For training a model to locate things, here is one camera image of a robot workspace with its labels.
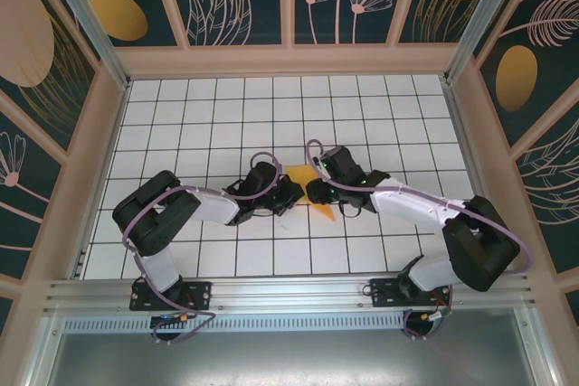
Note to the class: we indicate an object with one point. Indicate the yellow cloth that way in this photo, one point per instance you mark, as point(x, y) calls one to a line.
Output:
point(300, 172)

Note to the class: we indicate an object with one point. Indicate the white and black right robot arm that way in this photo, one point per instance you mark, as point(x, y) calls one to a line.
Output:
point(407, 205)

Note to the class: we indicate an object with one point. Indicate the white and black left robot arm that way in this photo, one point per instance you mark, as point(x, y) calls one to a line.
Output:
point(212, 207)

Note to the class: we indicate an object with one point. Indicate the aluminium table side rail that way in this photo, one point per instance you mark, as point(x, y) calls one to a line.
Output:
point(463, 133)

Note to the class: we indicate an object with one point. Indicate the aluminium corner post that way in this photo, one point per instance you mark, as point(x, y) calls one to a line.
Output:
point(484, 11)
point(86, 11)

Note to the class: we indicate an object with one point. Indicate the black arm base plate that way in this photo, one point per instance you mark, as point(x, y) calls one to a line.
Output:
point(384, 295)
point(199, 295)

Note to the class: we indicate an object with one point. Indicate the aluminium mounting rail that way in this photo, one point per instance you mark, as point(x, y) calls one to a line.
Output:
point(294, 291)

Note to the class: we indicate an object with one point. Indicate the grey metal sheet panel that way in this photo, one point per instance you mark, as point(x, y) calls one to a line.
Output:
point(294, 359)

